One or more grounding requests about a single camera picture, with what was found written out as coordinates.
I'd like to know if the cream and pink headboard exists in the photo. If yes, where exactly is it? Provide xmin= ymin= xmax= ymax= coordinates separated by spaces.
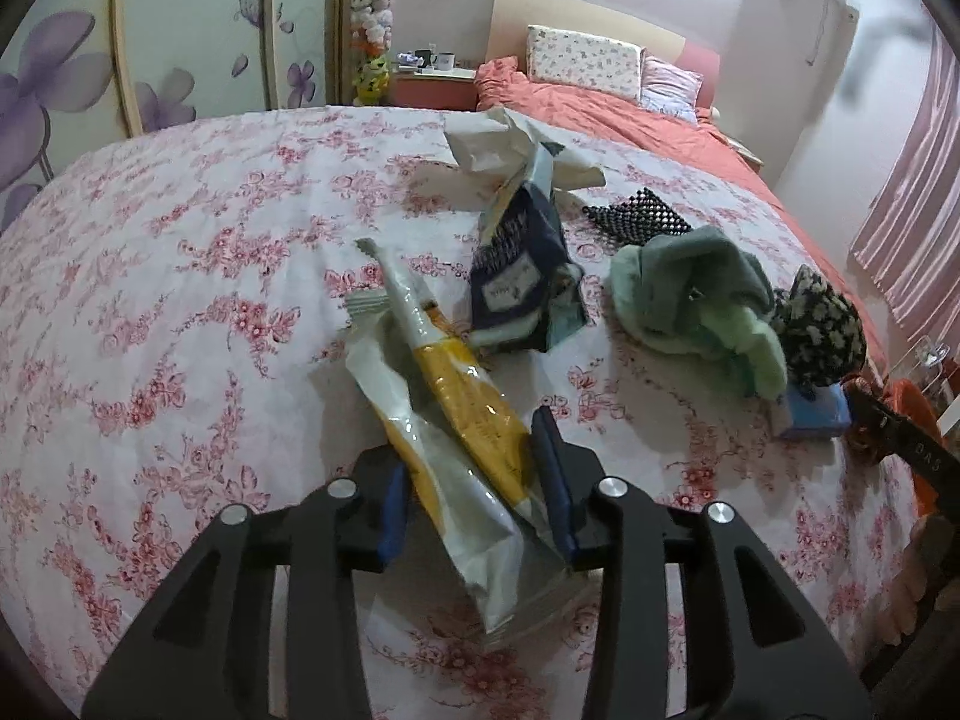
xmin=487 ymin=0 xmax=721 ymax=107

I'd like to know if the pink striped curtain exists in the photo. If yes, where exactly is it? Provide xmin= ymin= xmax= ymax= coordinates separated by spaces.
xmin=847 ymin=15 xmax=960 ymax=338

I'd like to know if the pink floral blanket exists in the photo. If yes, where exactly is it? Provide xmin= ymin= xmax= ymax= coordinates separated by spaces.
xmin=0 ymin=103 xmax=923 ymax=720

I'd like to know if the salmon duvet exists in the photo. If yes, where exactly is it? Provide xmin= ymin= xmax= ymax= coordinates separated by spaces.
xmin=474 ymin=56 xmax=890 ymax=376

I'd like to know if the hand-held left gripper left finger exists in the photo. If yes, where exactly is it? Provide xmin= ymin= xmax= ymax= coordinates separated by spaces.
xmin=81 ymin=446 xmax=410 ymax=720

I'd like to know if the floral pillow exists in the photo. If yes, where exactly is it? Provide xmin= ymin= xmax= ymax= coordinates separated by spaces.
xmin=525 ymin=24 xmax=647 ymax=102

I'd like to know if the striped pillow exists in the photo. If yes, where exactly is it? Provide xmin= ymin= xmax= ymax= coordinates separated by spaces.
xmin=641 ymin=56 xmax=704 ymax=125

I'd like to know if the orange plastic basket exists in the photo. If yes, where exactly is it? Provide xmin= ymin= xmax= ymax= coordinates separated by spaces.
xmin=847 ymin=379 xmax=944 ymax=522

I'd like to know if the stack of plush toys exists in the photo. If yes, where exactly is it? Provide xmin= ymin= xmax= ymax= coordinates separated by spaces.
xmin=349 ymin=0 xmax=395 ymax=106

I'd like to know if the floral glass wardrobe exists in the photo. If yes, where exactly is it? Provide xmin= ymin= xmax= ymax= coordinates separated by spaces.
xmin=0 ymin=0 xmax=350 ymax=233

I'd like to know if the yellow and white snack bag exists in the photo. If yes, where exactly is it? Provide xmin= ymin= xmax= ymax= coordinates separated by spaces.
xmin=345 ymin=238 xmax=593 ymax=650

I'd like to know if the green towel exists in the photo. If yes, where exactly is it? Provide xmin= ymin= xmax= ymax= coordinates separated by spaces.
xmin=607 ymin=229 xmax=788 ymax=398

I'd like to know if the blue box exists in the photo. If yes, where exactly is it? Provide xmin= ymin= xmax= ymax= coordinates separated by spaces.
xmin=772 ymin=382 xmax=852 ymax=440

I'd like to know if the pink nightstand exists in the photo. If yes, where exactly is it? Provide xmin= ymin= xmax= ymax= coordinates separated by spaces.
xmin=390 ymin=64 xmax=481 ymax=112

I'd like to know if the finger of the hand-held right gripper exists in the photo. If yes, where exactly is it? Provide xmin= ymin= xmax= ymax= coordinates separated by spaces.
xmin=841 ymin=379 xmax=908 ymax=451

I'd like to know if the dark blue snack bag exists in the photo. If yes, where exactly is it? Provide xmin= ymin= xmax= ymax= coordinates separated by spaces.
xmin=469 ymin=141 xmax=590 ymax=355

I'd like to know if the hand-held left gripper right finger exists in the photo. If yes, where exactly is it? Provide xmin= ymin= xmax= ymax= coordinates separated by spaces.
xmin=531 ymin=405 xmax=875 ymax=720

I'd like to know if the white bedside table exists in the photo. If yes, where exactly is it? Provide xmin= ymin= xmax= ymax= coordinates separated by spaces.
xmin=721 ymin=133 xmax=766 ymax=167

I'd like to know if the person's right hand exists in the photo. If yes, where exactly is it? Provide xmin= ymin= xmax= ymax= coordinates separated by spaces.
xmin=874 ymin=521 xmax=938 ymax=646

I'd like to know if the black floral cloth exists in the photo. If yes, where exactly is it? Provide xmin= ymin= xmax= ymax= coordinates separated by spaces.
xmin=769 ymin=264 xmax=869 ymax=391

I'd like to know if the clear plastic object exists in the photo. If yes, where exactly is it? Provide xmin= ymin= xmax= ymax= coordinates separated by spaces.
xmin=910 ymin=334 xmax=955 ymax=392

